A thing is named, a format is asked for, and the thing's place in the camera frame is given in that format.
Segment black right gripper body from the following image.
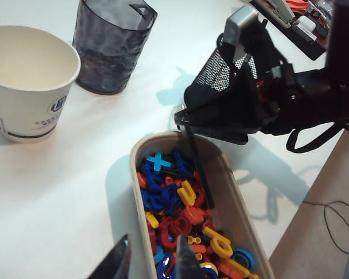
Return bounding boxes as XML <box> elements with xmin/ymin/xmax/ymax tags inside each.
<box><xmin>251</xmin><ymin>63</ymin><xmax>349</xmax><ymax>137</ymax></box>

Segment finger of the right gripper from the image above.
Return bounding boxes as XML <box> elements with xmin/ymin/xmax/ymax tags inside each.
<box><xmin>191</xmin><ymin>109</ymin><xmax>276</xmax><ymax>135</ymax></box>
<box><xmin>174</xmin><ymin>109</ymin><xmax>250</xmax><ymax>145</ymax></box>

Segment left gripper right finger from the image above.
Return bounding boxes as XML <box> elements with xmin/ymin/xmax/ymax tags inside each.
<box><xmin>176</xmin><ymin>235</ymin><xmax>205</xmax><ymax>279</ymax></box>

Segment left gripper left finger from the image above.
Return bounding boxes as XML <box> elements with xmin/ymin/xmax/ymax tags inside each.
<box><xmin>87</xmin><ymin>234</ymin><xmax>132</xmax><ymax>279</ymax></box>

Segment black marker pen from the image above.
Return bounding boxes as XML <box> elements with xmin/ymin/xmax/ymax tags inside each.
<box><xmin>183</xmin><ymin>124</ymin><xmax>222</xmax><ymax>230</ymax></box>

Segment black mesh pen holder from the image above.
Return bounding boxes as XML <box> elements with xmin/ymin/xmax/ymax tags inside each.
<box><xmin>183</xmin><ymin>48</ymin><xmax>258</xmax><ymax>113</ymax></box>

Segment blue curved plastic letter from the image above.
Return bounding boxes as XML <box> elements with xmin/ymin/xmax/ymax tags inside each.
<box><xmin>155</xmin><ymin>252</ymin><xmax>177</xmax><ymax>279</ymax></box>

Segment red letter C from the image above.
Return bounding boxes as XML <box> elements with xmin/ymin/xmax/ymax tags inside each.
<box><xmin>158</xmin><ymin>216</ymin><xmax>191</xmax><ymax>250</ymax></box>

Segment yellow letter b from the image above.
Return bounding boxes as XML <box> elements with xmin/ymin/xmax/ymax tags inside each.
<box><xmin>202</xmin><ymin>226</ymin><xmax>234</xmax><ymax>259</ymax></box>

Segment orange plastic letter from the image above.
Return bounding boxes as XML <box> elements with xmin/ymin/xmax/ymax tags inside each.
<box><xmin>182</xmin><ymin>205</ymin><xmax>206</xmax><ymax>224</ymax></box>

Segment long yellow plastic letter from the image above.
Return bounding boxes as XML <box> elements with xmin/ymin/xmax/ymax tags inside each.
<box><xmin>219</xmin><ymin>257</ymin><xmax>259</xmax><ymax>279</ymax></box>

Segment small yellow plastic letter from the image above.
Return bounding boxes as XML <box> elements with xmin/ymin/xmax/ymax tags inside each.
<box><xmin>145</xmin><ymin>211</ymin><xmax>160</xmax><ymax>230</ymax></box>

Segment tray of stationery items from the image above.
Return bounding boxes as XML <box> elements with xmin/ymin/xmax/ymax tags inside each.
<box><xmin>275</xmin><ymin>0</ymin><xmax>337</xmax><ymax>62</ymax></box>

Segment yellow letter U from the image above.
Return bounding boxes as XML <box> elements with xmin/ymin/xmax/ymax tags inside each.
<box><xmin>176</xmin><ymin>180</ymin><xmax>199</xmax><ymax>206</ymax></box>

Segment light blue letter X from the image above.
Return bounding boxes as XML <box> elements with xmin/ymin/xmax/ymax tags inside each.
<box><xmin>145</xmin><ymin>152</ymin><xmax>175</xmax><ymax>173</ymax></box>

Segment beige pulp tray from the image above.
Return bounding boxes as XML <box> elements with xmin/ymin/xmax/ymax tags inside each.
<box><xmin>130</xmin><ymin>131</ymin><xmax>276</xmax><ymax>279</ymax></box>

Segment white small device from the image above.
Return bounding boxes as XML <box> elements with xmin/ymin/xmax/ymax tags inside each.
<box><xmin>292</xmin><ymin>16</ymin><xmax>319</xmax><ymax>44</ymax></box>

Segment grey stapler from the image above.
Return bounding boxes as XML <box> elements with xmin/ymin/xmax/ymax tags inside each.
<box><xmin>250</xmin><ymin>0</ymin><xmax>295</xmax><ymax>29</ymax></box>

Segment orange plastic item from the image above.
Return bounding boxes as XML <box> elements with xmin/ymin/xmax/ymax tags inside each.
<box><xmin>284</xmin><ymin>0</ymin><xmax>309</xmax><ymax>14</ymax></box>

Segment dark marbled plastic cup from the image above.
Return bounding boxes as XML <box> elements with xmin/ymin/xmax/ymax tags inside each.
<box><xmin>72</xmin><ymin>0</ymin><xmax>159</xmax><ymax>95</ymax></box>

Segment white paper cup blue logo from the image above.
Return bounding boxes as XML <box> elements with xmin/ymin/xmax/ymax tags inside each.
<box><xmin>0</xmin><ymin>25</ymin><xmax>81</xmax><ymax>144</ymax></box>

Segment black cable loop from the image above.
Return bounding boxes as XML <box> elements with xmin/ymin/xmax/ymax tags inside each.
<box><xmin>285</xmin><ymin>121</ymin><xmax>346</xmax><ymax>154</ymax></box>

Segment blue ring plastic letter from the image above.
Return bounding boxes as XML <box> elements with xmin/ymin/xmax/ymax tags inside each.
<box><xmin>231</xmin><ymin>248</ymin><xmax>256</xmax><ymax>270</ymax></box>

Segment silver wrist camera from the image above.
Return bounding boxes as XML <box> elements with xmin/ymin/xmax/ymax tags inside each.
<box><xmin>222</xmin><ymin>5</ymin><xmax>266</xmax><ymax>69</ymax></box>

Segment thin black wire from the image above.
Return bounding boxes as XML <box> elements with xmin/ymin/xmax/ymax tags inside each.
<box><xmin>304</xmin><ymin>200</ymin><xmax>349</xmax><ymax>253</ymax></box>

